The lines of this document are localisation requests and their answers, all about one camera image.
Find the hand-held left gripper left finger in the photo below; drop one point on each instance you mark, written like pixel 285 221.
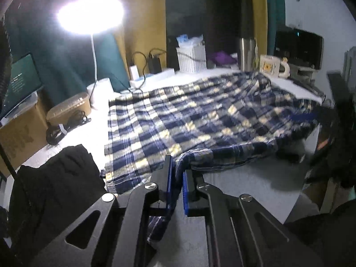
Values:
pixel 168 178

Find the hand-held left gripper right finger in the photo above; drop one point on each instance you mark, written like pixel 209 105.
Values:
pixel 185 197

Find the blue yellow plaid pants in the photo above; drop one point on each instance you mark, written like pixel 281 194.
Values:
pixel 194 116

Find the black screen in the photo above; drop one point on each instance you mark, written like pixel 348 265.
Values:
pixel 299 47

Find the cream mug with bear print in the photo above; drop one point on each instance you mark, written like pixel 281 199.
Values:
pixel 271 66

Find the white power strip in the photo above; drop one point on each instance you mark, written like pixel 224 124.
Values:
pixel 155 75

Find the steel tumbler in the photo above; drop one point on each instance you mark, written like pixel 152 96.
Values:
pixel 246 54

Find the white charger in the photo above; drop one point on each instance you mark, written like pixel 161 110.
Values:
pixel 134 72

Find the black cloth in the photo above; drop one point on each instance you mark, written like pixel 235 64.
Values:
pixel 55 186

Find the black charger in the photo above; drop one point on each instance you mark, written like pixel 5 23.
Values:
pixel 155 65

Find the white wicker basket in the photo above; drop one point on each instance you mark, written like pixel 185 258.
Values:
pixel 192 58

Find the tan plastic container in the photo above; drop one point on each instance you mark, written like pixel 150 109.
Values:
pixel 69 105

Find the purple cloth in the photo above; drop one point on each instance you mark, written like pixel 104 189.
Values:
pixel 222 58

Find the blue tissue pack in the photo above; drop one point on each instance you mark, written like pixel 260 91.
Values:
pixel 190 40

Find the yellow curtain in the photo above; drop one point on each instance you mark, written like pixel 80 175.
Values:
pixel 144 33

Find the brown cardboard box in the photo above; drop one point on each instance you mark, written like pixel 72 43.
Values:
pixel 19 136

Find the teal curtain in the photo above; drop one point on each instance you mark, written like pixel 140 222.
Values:
pixel 55 58

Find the computer monitor with teal screen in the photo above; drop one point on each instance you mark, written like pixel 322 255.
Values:
pixel 22 80

